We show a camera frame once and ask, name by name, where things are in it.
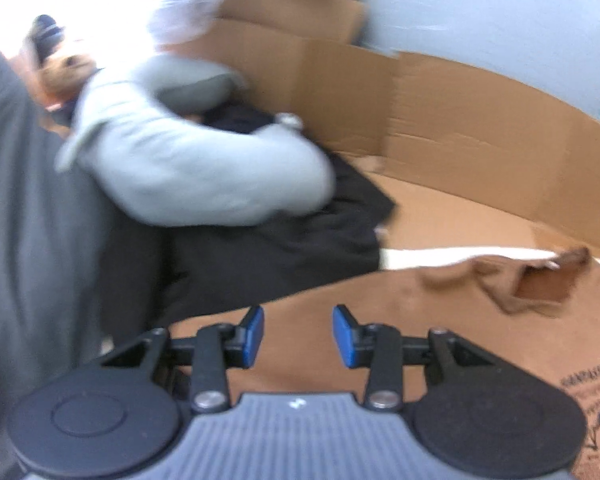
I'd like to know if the black crumpled garment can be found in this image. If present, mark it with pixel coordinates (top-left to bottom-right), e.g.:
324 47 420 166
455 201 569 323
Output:
100 102 398 331

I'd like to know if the cardboard box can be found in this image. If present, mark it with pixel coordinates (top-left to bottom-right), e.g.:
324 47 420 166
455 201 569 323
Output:
215 0 368 46

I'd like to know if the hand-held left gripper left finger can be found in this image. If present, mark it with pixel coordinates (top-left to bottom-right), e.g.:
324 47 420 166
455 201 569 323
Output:
100 305 266 414

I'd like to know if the grey film-wrapped appliance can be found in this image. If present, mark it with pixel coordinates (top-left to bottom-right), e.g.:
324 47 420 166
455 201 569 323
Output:
350 0 600 126

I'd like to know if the brown teddy bear toy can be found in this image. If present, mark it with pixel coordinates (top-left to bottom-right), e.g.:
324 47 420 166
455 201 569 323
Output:
22 14 98 106

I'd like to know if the grey neck pillow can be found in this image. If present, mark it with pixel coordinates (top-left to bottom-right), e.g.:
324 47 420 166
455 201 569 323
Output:
55 52 336 228

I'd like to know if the flattened cardboard sheet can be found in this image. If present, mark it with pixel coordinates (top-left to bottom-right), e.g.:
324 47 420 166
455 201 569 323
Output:
200 17 600 261

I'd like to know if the dark grey pillow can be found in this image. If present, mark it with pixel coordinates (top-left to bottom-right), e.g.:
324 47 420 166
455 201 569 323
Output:
0 35 121 480

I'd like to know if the brown printed t-shirt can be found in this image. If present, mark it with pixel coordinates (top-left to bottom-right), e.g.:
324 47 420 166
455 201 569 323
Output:
170 245 600 480

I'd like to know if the cream bear-print bed sheet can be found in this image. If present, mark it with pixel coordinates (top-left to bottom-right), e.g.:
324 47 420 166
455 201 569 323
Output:
380 246 600 271

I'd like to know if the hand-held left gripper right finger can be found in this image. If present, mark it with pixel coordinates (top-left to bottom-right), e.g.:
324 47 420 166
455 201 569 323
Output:
331 304 501 410

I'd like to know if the white plastic bag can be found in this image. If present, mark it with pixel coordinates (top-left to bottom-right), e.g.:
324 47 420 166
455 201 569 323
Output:
147 0 361 48

